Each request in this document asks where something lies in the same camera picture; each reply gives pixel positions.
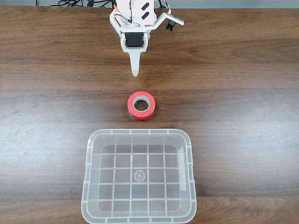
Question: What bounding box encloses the red tape roll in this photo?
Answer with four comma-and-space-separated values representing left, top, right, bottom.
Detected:
127, 91, 156, 120

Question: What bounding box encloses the clear plastic box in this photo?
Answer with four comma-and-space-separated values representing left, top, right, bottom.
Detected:
81, 128, 198, 224

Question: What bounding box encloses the wrist camera on white mount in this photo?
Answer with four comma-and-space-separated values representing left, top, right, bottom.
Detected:
149, 11, 185, 33

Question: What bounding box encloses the black camera cable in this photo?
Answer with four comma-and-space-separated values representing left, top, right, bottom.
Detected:
154, 0, 171, 14

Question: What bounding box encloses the black cable with plug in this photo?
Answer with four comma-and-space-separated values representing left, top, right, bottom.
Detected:
86, 0, 113, 7

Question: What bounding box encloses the tangled black cable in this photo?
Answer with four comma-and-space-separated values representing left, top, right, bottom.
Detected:
57, 0, 84, 7

